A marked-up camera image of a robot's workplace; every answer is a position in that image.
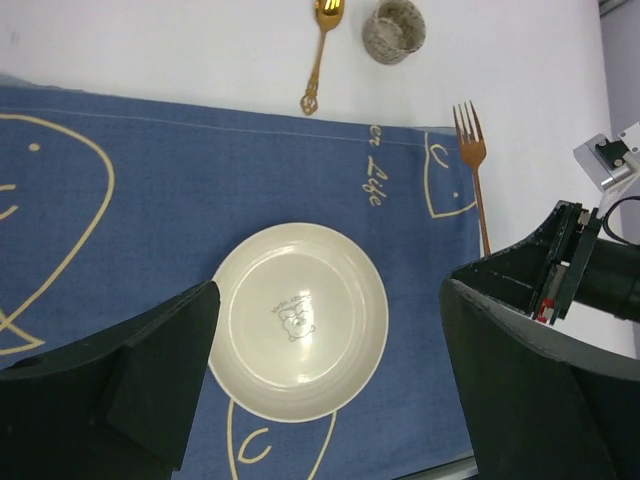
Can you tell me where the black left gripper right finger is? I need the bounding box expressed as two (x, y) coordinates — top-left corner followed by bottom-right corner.
(440, 279), (639, 479)

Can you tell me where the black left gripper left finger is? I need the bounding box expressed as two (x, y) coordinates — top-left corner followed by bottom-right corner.
(1, 281), (220, 479)

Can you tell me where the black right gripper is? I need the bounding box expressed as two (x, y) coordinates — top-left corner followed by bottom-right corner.
(451, 201), (639, 325)

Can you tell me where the copper fork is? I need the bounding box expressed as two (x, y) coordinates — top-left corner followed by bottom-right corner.
(453, 101), (491, 256)

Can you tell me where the cream round plate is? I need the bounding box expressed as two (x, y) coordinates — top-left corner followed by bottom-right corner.
(209, 223), (389, 423)

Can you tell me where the speckled grey cup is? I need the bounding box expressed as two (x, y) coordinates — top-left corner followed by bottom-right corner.
(362, 0), (426, 66)

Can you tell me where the gold spoon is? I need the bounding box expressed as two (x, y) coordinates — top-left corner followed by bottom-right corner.
(299, 0), (345, 116)

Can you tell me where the blue fish placemat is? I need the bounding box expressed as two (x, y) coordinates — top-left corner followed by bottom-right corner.
(1, 76), (479, 479)

